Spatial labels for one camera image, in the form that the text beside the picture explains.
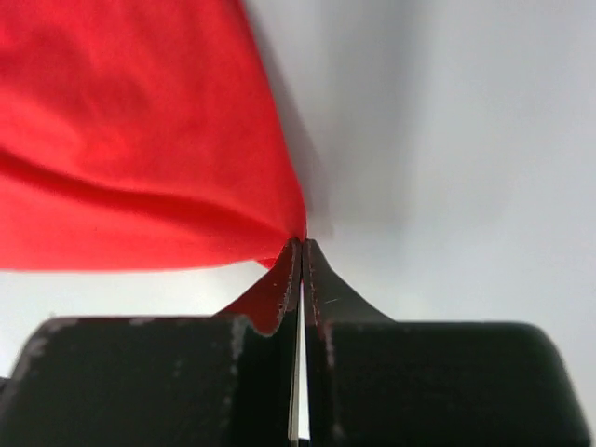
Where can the red tank top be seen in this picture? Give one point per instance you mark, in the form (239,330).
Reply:
(139,135)

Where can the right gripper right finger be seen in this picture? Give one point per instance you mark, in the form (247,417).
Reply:
(375,381)

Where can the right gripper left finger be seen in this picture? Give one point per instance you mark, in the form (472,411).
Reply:
(225,380)

